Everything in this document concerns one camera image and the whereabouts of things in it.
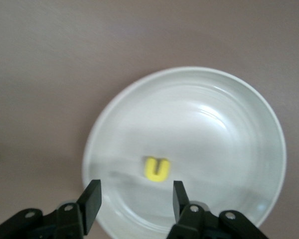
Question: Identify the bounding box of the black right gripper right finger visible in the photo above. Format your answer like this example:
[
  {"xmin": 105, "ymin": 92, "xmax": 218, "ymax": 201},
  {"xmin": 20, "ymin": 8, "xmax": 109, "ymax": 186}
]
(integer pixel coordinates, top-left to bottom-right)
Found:
[{"xmin": 166, "ymin": 180, "xmax": 266, "ymax": 239}]

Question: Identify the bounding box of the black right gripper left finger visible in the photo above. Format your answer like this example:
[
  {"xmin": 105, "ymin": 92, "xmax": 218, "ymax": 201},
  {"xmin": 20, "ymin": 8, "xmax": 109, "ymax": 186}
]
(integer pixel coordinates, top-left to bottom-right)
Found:
[{"xmin": 0, "ymin": 179, "xmax": 102, "ymax": 239}]

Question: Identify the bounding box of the yellow foam letter u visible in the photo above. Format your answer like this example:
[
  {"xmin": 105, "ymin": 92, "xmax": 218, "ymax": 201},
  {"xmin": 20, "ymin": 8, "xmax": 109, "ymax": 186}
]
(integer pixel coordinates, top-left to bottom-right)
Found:
[{"xmin": 143, "ymin": 156, "xmax": 170, "ymax": 182}]

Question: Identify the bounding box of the beige round plate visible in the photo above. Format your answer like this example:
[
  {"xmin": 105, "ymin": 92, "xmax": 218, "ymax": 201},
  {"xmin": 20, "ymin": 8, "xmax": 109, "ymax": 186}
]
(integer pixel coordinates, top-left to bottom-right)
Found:
[{"xmin": 81, "ymin": 66, "xmax": 288, "ymax": 239}]

